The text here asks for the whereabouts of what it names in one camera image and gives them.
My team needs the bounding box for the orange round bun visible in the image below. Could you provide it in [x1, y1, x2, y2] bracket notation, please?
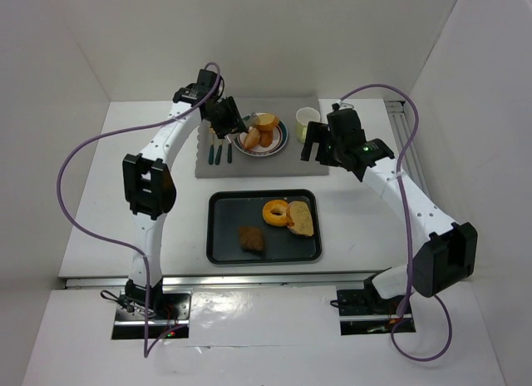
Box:
[243, 127, 261, 150]

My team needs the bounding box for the bread slice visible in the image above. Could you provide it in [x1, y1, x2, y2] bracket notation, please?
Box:
[287, 200, 314, 237]
[254, 113, 279, 131]

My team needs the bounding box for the brown oblong bread roll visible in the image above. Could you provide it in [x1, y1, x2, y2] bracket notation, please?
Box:
[259, 131, 273, 148]

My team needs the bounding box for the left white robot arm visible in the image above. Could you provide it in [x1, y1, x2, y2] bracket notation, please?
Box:
[122, 67, 246, 313]

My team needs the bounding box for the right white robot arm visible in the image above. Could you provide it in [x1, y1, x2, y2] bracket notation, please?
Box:
[301, 106, 478, 299]

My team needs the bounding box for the dark brown bread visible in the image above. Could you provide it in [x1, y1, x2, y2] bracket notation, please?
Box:
[239, 226, 265, 252]

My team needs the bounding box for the pale green mug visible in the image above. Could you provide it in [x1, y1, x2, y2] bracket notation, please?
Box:
[295, 107, 321, 143]

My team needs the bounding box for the grey placemat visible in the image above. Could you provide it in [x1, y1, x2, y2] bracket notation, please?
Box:
[195, 96, 329, 179]

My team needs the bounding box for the white plate green red rim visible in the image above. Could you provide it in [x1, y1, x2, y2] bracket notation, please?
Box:
[234, 119, 288, 157]

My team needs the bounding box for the glazed donut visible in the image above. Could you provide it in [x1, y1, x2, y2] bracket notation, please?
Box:
[262, 200, 288, 227]

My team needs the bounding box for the black tray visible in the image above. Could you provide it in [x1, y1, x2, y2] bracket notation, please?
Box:
[206, 189, 322, 265]

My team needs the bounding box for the gold spoon green handle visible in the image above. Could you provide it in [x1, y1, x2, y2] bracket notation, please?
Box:
[208, 136, 217, 166]

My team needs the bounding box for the gold knife green handle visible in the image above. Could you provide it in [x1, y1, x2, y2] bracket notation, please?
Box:
[226, 139, 233, 164]

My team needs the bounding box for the gold fork green handle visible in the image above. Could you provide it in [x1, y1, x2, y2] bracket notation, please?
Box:
[214, 139, 224, 165]

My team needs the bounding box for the aluminium rail right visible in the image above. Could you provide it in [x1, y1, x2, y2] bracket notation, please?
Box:
[384, 100, 458, 282]

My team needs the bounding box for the aluminium rail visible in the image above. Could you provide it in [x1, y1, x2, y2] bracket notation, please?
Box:
[384, 100, 458, 282]
[66, 271, 374, 290]

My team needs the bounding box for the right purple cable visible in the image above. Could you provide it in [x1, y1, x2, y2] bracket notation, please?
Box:
[338, 84, 453, 362]

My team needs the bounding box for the purple cable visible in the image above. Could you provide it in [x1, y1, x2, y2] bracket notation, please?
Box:
[56, 62, 221, 359]
[338, 84, 453, 362]

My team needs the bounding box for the aluminium rail front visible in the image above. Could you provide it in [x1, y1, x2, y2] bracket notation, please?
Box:
[66, 271, 374, 290]

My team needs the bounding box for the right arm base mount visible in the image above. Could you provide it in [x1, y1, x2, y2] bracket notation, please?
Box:
[329, 289, 416, 336]

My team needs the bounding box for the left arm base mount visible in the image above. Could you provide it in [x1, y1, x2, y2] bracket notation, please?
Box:
[100, 290, 191, 340]

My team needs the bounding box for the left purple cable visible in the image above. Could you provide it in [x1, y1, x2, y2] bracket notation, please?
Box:
[56, 62, 221, 359]

